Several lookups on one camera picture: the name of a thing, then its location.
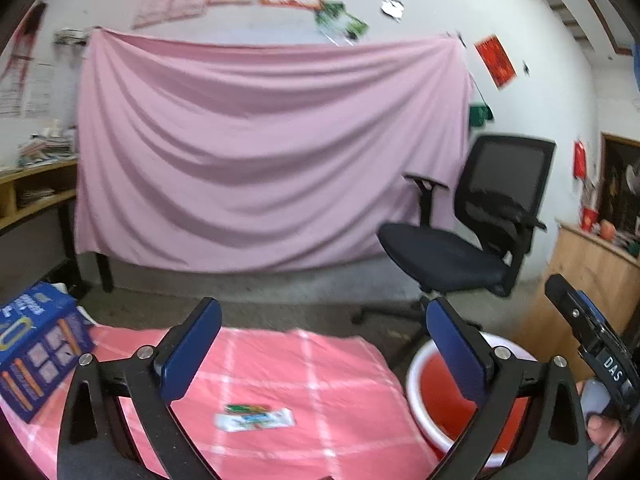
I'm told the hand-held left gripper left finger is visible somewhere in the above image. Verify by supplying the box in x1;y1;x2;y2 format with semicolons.
56;297;223;480

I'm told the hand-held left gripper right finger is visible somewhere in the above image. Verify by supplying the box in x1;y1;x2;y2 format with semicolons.
425;296;590;480

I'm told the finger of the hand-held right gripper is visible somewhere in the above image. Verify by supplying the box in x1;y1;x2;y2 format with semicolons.
575;290;612;333
545;274;593;348

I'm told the red basin with white rim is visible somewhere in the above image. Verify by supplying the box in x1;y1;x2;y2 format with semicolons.
405;332;541;468

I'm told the white colourful snack wrapper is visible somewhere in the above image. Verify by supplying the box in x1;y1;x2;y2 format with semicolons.
215;402;296;432

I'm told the person's right hand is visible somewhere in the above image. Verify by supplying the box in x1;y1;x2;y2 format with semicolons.
586;412;628;463

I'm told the light wooden cabinet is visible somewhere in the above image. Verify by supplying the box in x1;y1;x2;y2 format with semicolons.
515;220;640;381

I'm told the black mesh office chair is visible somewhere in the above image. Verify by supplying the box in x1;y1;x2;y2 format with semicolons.
351;134;557;368

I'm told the pink checked tablecloth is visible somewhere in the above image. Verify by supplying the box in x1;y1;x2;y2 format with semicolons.
0;325;441;480

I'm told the blue printed cardboard box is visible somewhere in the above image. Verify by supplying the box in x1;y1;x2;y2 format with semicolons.
0;281;96;423

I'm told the pink hanging bed sheet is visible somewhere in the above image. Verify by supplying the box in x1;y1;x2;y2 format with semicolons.
74;27;476;275

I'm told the green hanging bag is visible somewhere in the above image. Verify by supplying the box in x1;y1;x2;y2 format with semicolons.
468;102;493;128

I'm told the wooden desk with shelves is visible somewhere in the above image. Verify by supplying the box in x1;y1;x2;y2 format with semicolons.
0;157;81;233

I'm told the stack of papers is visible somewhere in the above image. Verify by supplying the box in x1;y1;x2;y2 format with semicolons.
17;120;78;168

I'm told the blue polka dot cloth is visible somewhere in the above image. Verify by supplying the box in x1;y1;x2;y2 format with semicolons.
631;40;640;111

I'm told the black metal table frame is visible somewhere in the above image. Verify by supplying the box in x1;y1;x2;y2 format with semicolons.
57;205;115;293

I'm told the dark wooden door frame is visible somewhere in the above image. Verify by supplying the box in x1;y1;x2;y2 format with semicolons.
600;132;640;241

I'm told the red square wall poster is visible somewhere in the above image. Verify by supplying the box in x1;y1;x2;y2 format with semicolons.
474;34;517;90

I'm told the white wall paper sheet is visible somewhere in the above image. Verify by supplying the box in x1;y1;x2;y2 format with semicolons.
22;62;56;118

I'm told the wall shelf with clutter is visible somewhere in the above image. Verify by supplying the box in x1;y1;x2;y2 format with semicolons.
53;28;92;48

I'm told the red figure wall scroll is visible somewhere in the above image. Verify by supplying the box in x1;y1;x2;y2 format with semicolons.
0;2;48;118

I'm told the green wall poster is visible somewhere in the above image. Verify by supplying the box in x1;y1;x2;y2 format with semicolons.
315;1;368;41

